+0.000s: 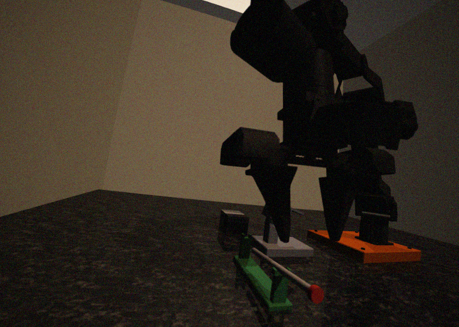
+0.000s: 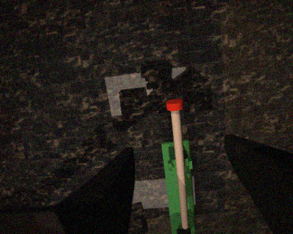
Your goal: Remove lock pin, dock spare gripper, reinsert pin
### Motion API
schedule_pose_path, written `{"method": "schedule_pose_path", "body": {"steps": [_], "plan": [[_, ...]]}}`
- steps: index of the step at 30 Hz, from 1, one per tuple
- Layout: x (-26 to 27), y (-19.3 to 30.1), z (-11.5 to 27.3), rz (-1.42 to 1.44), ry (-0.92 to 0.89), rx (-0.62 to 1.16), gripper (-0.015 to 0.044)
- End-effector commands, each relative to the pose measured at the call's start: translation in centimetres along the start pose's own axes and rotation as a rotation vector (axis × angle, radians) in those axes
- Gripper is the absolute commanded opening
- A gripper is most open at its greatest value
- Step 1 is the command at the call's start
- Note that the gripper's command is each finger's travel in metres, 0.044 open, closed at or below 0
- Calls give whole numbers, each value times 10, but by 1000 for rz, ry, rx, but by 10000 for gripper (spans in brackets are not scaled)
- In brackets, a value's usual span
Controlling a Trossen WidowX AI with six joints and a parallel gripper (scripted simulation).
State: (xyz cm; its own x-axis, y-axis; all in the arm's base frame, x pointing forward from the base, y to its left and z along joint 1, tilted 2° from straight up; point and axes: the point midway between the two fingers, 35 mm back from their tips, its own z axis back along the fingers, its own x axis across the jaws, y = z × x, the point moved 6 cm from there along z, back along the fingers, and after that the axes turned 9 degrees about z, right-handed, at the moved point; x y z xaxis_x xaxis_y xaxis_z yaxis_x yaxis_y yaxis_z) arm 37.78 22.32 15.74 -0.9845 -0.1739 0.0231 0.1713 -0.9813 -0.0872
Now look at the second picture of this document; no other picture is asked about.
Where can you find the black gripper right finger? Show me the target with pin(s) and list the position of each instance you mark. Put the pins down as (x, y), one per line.
(267, 175)

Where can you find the tan rod with red cap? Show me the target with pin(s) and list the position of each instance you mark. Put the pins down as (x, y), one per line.
(175, 106)

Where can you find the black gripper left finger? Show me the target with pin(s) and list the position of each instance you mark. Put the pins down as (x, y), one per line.
(103, 205)

